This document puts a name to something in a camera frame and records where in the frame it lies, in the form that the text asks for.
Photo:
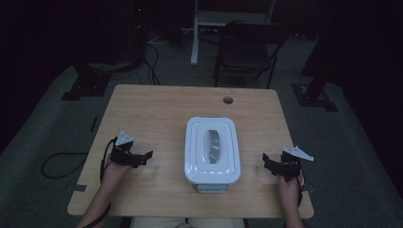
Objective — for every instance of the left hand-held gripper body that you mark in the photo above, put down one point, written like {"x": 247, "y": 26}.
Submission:
{"x": 123, "y": 153}

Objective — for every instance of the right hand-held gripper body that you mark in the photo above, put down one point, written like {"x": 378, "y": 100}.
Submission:
{"x": 290, "y": 167}

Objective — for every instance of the clear plastic storage box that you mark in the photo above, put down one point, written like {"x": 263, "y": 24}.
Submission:
{"x": 212, "y": 188}

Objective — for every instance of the person's left hand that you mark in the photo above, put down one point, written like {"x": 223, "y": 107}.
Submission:
{"x": 114, "y": 175}

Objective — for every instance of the person's right hand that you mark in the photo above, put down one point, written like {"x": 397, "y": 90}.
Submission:
{"x": 290, "y": 193}

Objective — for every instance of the grey tape strip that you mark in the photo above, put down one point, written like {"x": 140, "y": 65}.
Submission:
{"x": 77, "y": 188}
{"x": 310, "y": 188}

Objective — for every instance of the short black floor strip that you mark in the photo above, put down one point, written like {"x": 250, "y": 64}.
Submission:
{"x": 94, "y": 124}

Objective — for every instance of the person's legs in beige trousers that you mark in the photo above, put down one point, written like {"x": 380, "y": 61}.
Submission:
{"x": 190, "y": 223}

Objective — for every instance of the black folding chair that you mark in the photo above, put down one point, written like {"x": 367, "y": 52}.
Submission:
{"x": 245, "y": 47}

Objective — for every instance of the dark equipment tower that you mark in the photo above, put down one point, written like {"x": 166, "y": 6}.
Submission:
{"x": 136, "y": 28}

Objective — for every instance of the black stand with base plate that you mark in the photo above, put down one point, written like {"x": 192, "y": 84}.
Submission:
{"x": 313, "y": 91}
{"x": 87, "y": 84}

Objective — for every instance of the white desk frame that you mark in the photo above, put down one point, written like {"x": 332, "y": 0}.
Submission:
{"x": 195, "y": 38}

